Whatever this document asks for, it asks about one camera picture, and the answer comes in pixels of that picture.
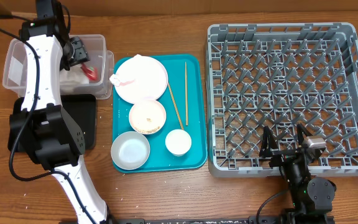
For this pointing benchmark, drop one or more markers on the grey-white bowl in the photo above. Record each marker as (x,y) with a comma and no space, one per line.
(130,150)

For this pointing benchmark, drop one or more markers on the red wrapper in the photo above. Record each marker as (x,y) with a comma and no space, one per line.
(90,72)

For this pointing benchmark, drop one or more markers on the grey dishwasher rack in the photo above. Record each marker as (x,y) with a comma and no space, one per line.
(278,76)

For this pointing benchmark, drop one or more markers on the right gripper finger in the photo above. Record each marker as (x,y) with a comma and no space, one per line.
(269,144)
(302,132)

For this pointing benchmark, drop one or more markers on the clear plastic bin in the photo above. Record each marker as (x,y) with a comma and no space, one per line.
(15,68)

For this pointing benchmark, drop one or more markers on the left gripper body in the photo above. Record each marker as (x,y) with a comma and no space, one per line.
(75,53)

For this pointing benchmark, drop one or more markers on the teal serving tray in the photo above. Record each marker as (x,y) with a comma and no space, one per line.
(160,158)

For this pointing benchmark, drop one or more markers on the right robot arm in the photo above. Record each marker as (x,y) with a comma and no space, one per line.
(312,197)

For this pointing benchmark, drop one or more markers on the white cup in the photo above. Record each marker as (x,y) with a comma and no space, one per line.
(178,142)

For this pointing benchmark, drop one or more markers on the pink bowl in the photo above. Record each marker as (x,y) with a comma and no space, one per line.
(147,116)

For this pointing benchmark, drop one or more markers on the large white plate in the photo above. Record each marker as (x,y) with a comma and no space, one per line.
(140,78)

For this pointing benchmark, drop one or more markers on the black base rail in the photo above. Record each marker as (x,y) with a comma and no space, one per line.
(249,220)

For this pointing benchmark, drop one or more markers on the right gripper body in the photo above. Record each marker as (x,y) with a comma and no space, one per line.
(294,172)

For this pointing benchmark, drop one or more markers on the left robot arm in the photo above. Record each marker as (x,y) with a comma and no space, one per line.
(43,128)

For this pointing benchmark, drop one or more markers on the black tray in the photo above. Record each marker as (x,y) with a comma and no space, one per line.
(83,109)

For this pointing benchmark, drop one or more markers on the left wooden chopstick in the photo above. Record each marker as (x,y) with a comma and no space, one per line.
(175,107)

